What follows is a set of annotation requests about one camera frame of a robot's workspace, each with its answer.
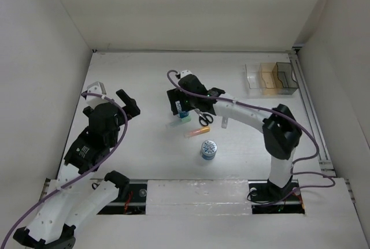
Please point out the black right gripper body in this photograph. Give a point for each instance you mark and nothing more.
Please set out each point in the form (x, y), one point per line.
(191, 101)

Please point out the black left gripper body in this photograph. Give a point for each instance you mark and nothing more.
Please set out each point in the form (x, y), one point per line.
(122, 121)

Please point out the blue tape roll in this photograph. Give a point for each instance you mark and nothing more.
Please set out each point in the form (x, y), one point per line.
(208, 150)
(184, 116)

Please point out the black handled scissors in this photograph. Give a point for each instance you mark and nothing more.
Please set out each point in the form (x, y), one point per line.
(204, 118)

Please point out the orange capped glue stick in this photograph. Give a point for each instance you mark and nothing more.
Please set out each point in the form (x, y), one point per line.
(224, 122)

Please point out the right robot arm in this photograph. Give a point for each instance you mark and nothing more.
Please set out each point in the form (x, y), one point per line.
(281, 133)

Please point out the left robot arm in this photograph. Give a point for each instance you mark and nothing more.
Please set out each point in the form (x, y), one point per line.
(60, 215)

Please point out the green highlighter marker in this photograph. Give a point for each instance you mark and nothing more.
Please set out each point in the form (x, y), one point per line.
(178, 122)

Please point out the orange yellow highlighter marker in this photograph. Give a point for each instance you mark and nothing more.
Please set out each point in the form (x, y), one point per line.
(197, 132)

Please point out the three compartment desk organizer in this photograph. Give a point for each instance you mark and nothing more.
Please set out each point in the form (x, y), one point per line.
(270, 79)

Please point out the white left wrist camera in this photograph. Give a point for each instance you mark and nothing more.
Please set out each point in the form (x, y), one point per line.
(94, 95)

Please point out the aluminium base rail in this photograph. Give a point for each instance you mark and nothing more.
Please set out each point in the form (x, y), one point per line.
(197, 197)

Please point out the aluminium side rail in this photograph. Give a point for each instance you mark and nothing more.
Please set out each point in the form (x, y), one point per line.
(324, 159)

